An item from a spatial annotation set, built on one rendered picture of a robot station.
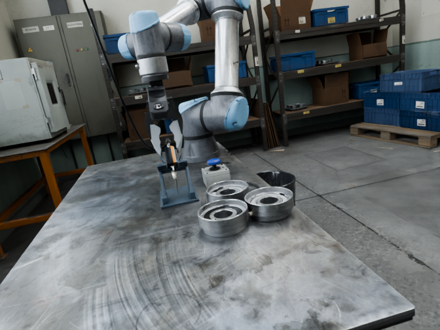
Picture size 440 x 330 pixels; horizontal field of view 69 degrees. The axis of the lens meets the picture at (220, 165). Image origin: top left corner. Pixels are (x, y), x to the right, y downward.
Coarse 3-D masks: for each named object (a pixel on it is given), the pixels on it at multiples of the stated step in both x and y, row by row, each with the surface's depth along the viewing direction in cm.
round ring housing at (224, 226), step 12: (216, 204) 71; (228, 204) 71; (240, 204) 69; (216, 216) 68; (228, 216) 69; (240, 216) 63; (204, 228) 64; (216, 228) 62; (228, 228) 62; (240, 228) 64
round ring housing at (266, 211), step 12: (252, 192) 73; (264, 192) 74; (276, 192) 73; (288, 192) 71; (252, 204) 66; (264, 204) 68; (276, 204) 65; (288, 204) 66; (252, 216) 69; (264, 216) 66; (276, 216) 66
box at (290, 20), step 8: (280, 0) 401; (288, 0) 403; (296, 0) 406; (304, 0) 410; (312, 0) 416; (264, 8) 429; (280, 8) 404; (288, 8) 406; (296, 8) 409; (304, 8) 413; (280, 16) 407; (288, 16) 409; (296, 16) 412; (304, 16) 416; (280, 24) 410; (288, 24) 412; (296, 24) 415; (304, 24) 419
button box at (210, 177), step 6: (204, 168) 96; (210, 168) 93; (216, 168) 92; (222, 168) 93; (204, 174) 91; (210, 174) 90; (216, 174) 90; (222, 174) 91; (228, 174) 91; (204, 180) 94; (210, 180) 90; (216, 180) 91; (222, 180) 91
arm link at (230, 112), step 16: (208, 0) 113; (224, 0) 109; (240, 0) 109; (208, 16) 119; (224, 16) 111; (240, 16) 113; (224, 32) 111; (224, 48) 111; (224, 64) 111; (224, 80) 111; (224, 96) 110; (240, 96) 111; (208, 112) 113; (224, 112) 110; (240, 112) 111; (208, 128) 116; (224, 128) 113; (240, 128) 114
